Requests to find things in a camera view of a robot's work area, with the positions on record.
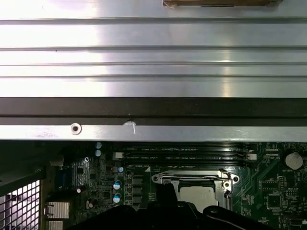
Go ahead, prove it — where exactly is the locking lever wire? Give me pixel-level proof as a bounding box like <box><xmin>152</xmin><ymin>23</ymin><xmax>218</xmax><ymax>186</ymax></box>
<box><xmin>161</xmin><ymin>169</ymin><xmax>232</xmax><ymax>181</ymax></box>

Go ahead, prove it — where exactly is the silver coin cell battery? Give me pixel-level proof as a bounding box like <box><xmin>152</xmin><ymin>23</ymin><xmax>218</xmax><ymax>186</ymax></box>
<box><xmin>284</xmin><ymin>151</ymin><xmax>304</xmax><ymax>170</ymax></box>

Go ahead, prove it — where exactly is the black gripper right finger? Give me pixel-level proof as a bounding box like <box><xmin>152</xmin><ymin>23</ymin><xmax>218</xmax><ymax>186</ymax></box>
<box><xmin>167</xmin><ymin>184</ymin><xmax>264</xmax><ymax>230</ymax></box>

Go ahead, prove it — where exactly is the CPU with silver top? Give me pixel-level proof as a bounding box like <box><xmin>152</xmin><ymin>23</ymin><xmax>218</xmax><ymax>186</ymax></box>
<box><xmin>178</xmin><ymin>185</ymin><xmax>219</xmax><ymax>207</ymax></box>

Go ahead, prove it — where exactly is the RAM slot with white latch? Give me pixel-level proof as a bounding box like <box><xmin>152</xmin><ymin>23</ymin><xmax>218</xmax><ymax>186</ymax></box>
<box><xmin>114</xmin><ymin>150</ymin><xmax>257</xmax><ymax>159</ymax></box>

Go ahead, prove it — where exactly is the CPU socket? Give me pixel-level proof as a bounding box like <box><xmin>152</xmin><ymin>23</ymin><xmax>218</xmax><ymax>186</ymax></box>
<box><xmin>151</xmin><ymin>169</ymin><xmax>240</xmax><ymax>209</ymax></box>

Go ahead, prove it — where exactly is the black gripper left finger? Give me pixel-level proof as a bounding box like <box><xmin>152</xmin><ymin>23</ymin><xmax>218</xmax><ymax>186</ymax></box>
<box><xmin>67</xmin><ymin>184</ymin><xmax>170</xmax><ymax>230</ymax></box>

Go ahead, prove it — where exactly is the green motherboard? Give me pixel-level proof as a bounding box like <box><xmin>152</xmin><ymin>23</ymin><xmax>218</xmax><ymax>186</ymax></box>
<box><xmin>45</xmin><ymin>141</ymin><xmax>307</xmax><ymax>230</ymax></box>

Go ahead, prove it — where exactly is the silver rear port housing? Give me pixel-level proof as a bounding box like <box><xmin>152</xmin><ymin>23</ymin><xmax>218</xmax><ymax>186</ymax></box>
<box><xmin>44</xmin><ymin>201</ymin><xmax>71</xmax><ymax>219</ymax></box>
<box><xmin>45</xmin><ymin>219</ymin><xmax>69</xmax><ymax>230</ymax></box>

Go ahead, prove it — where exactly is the metal socket cover frame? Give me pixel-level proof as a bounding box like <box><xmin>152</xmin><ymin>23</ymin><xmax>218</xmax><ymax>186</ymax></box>
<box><xmin>162</xmin><ymin>178</ymin><xmax>227</xmax><ymax>208</ymax></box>

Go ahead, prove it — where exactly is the black PC case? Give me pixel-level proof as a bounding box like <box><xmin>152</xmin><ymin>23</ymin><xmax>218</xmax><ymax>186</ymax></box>
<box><xmin>0</xmin><ymin>96</ymin><xmax>307</xmax><ymax>230</ymax></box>

